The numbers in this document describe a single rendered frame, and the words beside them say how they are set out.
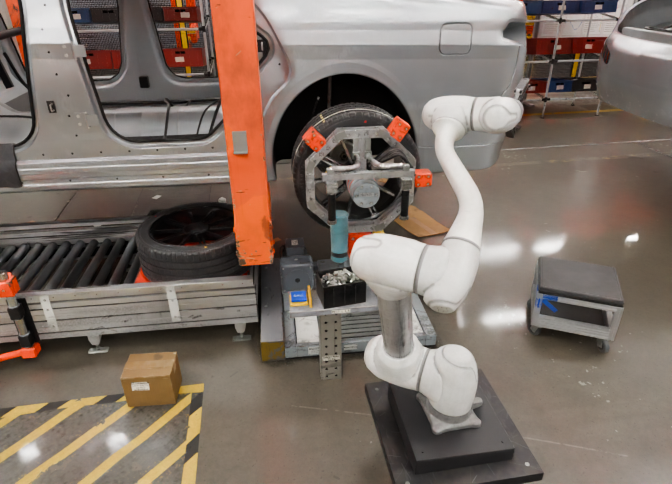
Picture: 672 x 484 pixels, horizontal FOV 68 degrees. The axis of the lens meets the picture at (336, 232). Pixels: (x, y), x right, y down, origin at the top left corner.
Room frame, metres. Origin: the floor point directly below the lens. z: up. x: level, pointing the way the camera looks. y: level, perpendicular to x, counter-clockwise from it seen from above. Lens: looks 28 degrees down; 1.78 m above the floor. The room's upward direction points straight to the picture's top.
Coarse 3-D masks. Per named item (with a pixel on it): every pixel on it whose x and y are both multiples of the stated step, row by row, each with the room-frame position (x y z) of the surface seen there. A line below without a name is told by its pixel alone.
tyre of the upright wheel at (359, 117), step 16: (320, 112) 2.56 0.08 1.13; (336, 112) 2.44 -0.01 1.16; (352, 112) 2.38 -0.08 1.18; (368, 112) 2.41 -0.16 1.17; (384, 112) 2.51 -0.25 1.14; (304, 128) 2.52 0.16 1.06; (320, 128) 2.35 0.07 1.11; (304, 144) 2.34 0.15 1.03; (304, 160) 2.33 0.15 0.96; (416, 160) 2.40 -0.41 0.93; (304, 176) 2.33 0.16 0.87; (304, 192) 2.33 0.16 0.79; (304, 208) 2.33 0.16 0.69; (320, 224) 2.35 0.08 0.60
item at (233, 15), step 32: (224, 0) 2.06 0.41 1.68; (224, 32) 2.06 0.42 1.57; (224, 64) 2.05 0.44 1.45; (256, 64) 2.07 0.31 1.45; (224, 96) 2.05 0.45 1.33; (256, 96) 2.07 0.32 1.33; (224, 128) 2.05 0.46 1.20; (256, 128) 2.07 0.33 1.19; (256, 160) 2.07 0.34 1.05; (256, 192) 2.06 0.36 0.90; (256, 224) 2.06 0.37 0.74; (256, 256) 2.06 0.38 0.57
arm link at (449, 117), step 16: (448, 96) 1.57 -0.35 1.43; (464, 96) 1.55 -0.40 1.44; (432, 112) 1.55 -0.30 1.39; (448, 112) 1.50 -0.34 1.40; (464, 112) 1.50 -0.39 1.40; (432, 128) 1.53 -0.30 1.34; (448, 128) 1.48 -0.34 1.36; (464, 128) 1.49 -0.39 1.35; (448, 144) 1.43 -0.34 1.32; (448, 160) 1.37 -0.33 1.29; (448, 176) 1.34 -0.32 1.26; (464, 176) 1.31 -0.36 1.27; (464, 192) 1.26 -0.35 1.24; (464, 208) 1.21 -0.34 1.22; (480, 208) 1.21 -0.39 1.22; (464, 224) 1.16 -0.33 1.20; (480, 224) 1.17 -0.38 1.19; (464, 240) 1.11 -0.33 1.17; (480, 240) 1.13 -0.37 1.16
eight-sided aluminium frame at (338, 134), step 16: (336, 128) 2.32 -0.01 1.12; (352, 128) 2.32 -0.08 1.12; (368, 128) 2.33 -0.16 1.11; (384, 128) 2.31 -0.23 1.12; (336, 144) 2.27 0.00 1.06; (400, 144) 2.31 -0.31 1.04; (320, 160) 2.26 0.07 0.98; (320, 208) 2.26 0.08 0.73; (400, 208) 2.31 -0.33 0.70; (352, 224) 2.30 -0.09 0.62; (368, 224) 2.29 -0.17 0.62; (384, 224) 2.30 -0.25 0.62
